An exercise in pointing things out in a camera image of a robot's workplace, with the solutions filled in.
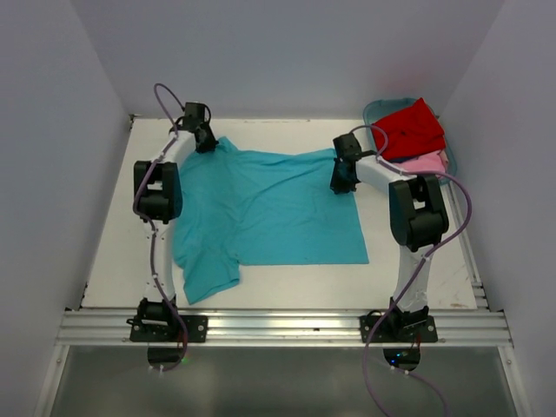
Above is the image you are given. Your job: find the turquoise t shirt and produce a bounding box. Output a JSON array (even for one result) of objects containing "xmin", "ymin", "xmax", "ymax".
[{"xmin": 172, "ymin": 137, "xmax": 369, "ymax": 304}]

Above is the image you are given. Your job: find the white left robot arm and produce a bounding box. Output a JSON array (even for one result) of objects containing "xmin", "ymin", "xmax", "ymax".
[{"xmin": 131, "ymin": 102, "xmax": 218, "ymax": 341}]

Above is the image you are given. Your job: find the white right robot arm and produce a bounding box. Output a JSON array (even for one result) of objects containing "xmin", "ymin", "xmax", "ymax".
[{"xmin": 330, "ymin": 133, "xmax": 449, "ymax": 343}]

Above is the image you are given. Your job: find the teal plastic basket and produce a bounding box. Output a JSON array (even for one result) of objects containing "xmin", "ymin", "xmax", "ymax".
[{"xmin": 362, "ymin": 98, "xmax": 457, "ymax": 175}]

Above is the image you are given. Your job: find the red t shirt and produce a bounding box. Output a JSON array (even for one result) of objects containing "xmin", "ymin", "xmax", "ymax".
[{"xmin": 373, "ymin": 97, "xmax": 446, "ymax": 162}]

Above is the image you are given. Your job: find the pink t shirt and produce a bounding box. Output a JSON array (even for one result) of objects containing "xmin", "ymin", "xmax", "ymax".
[{"xmin": 399, "ymin": 149, "xmax": 449, "ymax": 172}]

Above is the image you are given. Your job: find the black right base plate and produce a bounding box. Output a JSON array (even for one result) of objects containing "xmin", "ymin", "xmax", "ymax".
[{"xmin": 359, "ymin": 314, "xmax": 436, "ymax": 344}]

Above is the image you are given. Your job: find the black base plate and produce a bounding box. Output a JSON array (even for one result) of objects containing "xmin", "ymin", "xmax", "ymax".
[
  {"xmin": 359, "ymin": 314, "xmax": 436, "ymax": 344},
  {"xmin": 126, "ymin": 315, "xmax": 209, "ymax": 343}
]

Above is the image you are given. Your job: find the aluminium mounting rail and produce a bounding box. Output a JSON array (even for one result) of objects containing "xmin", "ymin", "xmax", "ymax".
[{"xmin": 55, "ymin": 282, "xmax": 513, "ymax": 348}]

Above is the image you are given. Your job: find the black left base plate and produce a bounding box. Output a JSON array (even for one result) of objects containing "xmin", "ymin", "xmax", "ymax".
[{"xmin": 126, "ymin": 315, "xmax": 209, "ymax": 343}]

